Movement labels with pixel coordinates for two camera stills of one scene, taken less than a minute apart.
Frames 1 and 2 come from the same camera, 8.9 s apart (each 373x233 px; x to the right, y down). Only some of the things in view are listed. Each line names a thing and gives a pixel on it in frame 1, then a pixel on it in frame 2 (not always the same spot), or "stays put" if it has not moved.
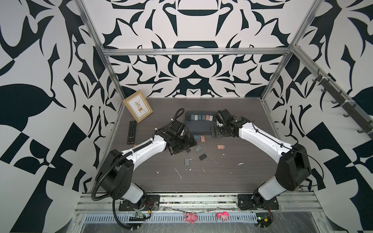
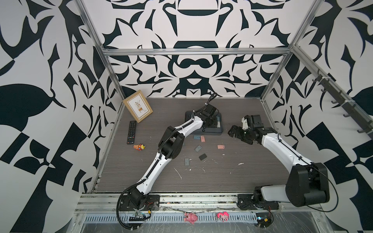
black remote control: [131, 133] stays put
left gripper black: [186, 143] to [214, 122]
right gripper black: [216, 133] to [237, 134]
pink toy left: [190, 217] stays put
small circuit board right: [263, 219] stays put
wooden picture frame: [139, 106] stays put
